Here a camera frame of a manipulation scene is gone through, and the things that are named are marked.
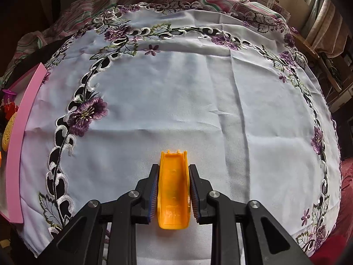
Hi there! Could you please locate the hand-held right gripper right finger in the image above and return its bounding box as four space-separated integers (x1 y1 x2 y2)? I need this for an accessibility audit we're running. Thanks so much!
188 164 313 265

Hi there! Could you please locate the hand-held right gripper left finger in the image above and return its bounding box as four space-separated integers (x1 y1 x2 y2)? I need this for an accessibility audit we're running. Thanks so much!
39 163 160 265

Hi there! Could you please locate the orange plastic chute piece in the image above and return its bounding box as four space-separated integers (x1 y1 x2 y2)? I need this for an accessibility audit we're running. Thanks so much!
157 149 191 230

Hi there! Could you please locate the pink cardboard box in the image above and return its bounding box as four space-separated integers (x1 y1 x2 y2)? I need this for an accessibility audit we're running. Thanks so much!
0 62 47 224

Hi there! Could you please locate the yellow oval case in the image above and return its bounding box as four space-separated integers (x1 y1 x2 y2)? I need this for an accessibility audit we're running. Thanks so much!
1 113 18 148

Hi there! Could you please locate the red toy block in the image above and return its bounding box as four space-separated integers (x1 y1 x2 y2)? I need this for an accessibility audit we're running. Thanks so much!
1 101 18 119

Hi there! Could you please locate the white embroidered floral tablecloth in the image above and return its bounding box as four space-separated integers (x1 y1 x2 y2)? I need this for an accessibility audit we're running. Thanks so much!
21 1 344 265

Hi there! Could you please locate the red cloth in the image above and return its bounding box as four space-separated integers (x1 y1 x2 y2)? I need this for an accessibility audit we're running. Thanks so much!
309 159 353 265

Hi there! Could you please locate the cluttered wooden shelf unit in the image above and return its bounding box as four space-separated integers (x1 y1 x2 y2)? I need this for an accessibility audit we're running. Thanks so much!
320 50 353 111

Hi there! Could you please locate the wooden nightstand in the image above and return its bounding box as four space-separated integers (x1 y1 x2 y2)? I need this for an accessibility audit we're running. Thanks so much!
292 32 320 58

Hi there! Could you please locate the purple carton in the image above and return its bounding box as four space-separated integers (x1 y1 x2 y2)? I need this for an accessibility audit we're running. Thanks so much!
273 1 289 15

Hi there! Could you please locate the long beige curtain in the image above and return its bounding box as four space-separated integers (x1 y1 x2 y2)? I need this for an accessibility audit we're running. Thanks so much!
300 0 348 56

